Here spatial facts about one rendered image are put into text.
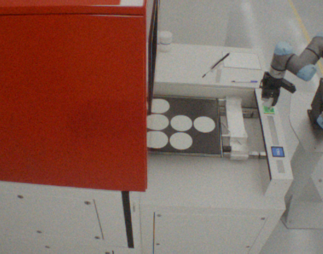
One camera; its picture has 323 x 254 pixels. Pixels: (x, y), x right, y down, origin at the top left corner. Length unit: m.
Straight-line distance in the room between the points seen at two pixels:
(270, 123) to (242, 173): 0.27
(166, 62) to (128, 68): 1.20
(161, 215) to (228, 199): 0.30
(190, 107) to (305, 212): 1.25
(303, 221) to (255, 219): 0.98
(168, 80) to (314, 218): 1.44
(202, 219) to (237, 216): 0.15
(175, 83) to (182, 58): 0.21
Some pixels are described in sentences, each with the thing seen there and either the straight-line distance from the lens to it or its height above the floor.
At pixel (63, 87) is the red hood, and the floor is 1.62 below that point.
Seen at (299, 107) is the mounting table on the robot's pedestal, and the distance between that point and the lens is 2.05.
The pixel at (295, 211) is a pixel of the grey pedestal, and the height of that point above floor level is 0.01.
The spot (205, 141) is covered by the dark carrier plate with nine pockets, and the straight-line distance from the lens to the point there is 1.63.
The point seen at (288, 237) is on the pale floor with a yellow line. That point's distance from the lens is 2.51.
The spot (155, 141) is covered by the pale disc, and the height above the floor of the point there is 0.90.
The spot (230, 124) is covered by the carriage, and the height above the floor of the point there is 0.88.
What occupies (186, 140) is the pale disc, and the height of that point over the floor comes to 0.90.
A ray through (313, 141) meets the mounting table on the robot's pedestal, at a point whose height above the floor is 0.82.
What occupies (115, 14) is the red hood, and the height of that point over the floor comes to 1.80.
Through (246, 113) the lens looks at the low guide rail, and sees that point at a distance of 1.87.
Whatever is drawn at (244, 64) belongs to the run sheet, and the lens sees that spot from 1.98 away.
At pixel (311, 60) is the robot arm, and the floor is 1.32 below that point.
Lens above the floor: 2.13
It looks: 48 degrees down
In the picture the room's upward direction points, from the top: 2 degrees clockwise
